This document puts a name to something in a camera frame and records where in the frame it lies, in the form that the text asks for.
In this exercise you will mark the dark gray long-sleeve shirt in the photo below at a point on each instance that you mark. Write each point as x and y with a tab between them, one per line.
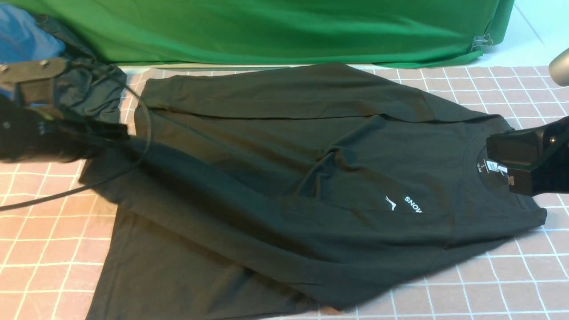
269	192

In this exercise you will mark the pink checkered table mat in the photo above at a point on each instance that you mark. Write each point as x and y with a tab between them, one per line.
52	254

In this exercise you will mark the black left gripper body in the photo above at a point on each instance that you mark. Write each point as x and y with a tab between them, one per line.
36	127

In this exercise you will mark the blue cloth garment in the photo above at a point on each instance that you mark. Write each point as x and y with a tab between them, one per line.
21	40

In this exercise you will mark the green backdrop cloth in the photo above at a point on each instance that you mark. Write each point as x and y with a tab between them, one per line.
391	33

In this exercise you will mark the dark teal crumpled garment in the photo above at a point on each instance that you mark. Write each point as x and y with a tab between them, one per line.
89	92

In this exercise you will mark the silver binder clip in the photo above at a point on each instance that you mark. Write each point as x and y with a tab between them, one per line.
480	42

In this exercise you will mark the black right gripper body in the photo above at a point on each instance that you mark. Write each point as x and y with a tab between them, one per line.
536	160

